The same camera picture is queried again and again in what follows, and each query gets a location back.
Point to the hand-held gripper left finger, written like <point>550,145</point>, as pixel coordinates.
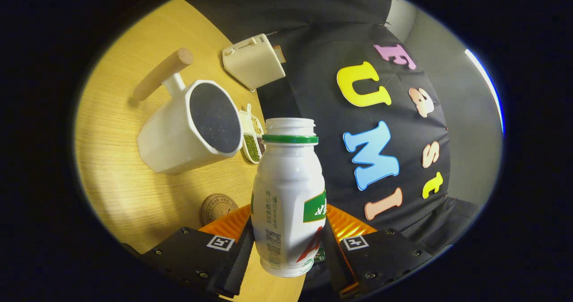
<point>239,266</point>

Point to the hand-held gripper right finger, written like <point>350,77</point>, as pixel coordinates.
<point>335,257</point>

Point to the round wooden coaster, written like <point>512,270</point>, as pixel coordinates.
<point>217,207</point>

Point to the white juice bottle green label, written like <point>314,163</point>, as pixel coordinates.
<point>286,181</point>

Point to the white divided dish with beans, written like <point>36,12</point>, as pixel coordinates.
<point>251,147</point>

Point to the wooden table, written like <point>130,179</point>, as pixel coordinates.
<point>125,181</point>

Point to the cream toaster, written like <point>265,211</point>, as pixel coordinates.
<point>255,62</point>

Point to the bread slice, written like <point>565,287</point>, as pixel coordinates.
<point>280,54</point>

